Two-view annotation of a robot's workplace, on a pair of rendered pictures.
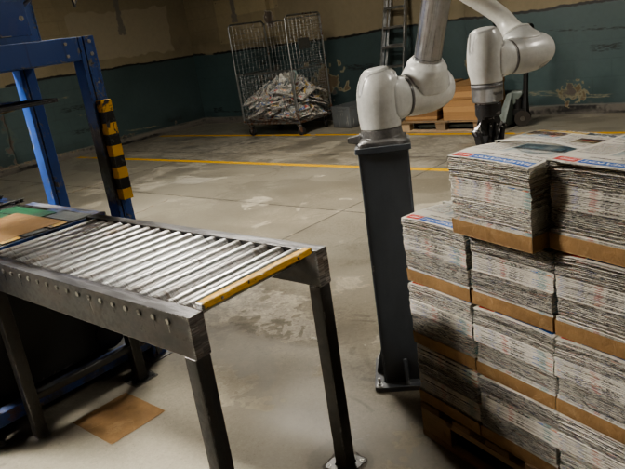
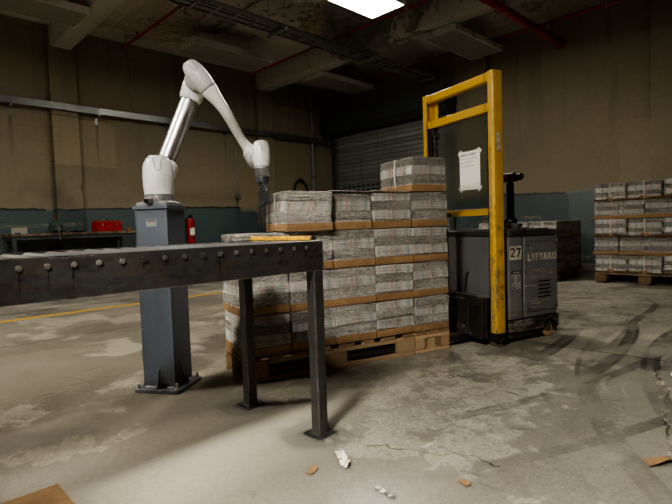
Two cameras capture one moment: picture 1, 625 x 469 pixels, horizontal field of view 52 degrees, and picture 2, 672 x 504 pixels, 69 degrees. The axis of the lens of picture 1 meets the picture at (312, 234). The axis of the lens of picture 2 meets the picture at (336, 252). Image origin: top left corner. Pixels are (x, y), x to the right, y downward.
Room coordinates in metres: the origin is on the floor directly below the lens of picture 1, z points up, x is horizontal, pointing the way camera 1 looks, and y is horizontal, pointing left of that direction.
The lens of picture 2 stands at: (1.33, 2.33, 0.86)
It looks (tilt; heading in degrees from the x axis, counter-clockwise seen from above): 3 degrees down; 273
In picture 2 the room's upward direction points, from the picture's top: 2 degrees counter-clockwise
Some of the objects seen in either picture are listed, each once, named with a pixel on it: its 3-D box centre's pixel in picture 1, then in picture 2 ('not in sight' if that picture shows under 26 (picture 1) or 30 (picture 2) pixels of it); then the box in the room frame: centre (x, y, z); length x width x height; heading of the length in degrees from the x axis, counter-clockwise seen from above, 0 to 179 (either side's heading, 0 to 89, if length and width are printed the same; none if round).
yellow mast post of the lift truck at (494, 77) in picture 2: not in sight; (494, 203); (0.39, -1.03, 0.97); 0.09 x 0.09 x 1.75; 30
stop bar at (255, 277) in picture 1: (259, 275); (281, 238); (1.66, 0.16, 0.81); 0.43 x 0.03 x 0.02; 137
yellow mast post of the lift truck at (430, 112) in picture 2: not in sight; (432, 208); (0.72, -1.60, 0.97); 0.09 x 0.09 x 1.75; 30
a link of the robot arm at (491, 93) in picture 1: (486, 93); (262, 171); (1.87, -0.56, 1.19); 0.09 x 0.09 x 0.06
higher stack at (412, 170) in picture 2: not in sight; (414, 253); (0.93, -1.10, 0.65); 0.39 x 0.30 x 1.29; 120
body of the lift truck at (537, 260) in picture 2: not in sight; (499, 279); (0.23, -1.50, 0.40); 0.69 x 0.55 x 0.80; 120
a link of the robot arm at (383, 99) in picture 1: (379, 97); (158, 175); (2.40, -0.32, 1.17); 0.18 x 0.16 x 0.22; 112
